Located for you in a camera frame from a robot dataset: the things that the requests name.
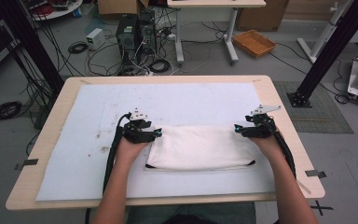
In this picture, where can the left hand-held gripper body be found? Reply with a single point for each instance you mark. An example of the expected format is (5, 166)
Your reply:
(136, 132)

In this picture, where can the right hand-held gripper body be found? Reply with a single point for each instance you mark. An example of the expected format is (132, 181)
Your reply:
(261, 129)

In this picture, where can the white tank top black trim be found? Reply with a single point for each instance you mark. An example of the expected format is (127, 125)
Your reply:
(200, 146)

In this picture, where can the person's right hand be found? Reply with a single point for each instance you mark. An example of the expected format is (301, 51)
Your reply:
(268, 146)

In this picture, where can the person's left hand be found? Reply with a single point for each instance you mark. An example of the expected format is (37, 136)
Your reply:
(129, 151)

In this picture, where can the white foam mat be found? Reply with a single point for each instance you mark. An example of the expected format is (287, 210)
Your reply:
(84, 130)

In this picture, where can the grey floor mat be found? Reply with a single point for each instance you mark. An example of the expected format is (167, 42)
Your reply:
(320, 109)

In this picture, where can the black tape strip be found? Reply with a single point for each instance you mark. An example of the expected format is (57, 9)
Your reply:
(28, 162)
(315, 173)

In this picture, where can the thin wooden strip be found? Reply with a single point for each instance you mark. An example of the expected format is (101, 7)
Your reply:
(304, 186)

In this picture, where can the orange woven basket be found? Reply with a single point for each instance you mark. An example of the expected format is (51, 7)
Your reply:
(254, 43)

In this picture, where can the person's grey-green pants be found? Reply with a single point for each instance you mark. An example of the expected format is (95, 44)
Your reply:
(192, 214)

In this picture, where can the black computer tower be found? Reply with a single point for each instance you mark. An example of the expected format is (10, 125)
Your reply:
(126, 37)
(147, 31)

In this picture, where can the black tape cross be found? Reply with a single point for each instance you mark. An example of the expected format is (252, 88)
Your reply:
(320, 207)

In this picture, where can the small white box device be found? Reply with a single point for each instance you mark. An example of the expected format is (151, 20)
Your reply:
(95, 38)

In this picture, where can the large cardboard box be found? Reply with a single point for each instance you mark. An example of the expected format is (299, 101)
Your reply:
(262, 15)

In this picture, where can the white metal stand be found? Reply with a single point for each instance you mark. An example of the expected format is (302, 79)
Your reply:
(323, 31)

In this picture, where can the white-legged wooden desk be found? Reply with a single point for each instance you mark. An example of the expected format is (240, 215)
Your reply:
(216, 3)

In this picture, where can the round white table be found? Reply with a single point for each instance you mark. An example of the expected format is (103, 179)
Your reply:
(56, 8)

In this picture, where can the black aluminium post with base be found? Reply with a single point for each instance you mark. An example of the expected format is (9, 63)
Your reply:
(329, 53)

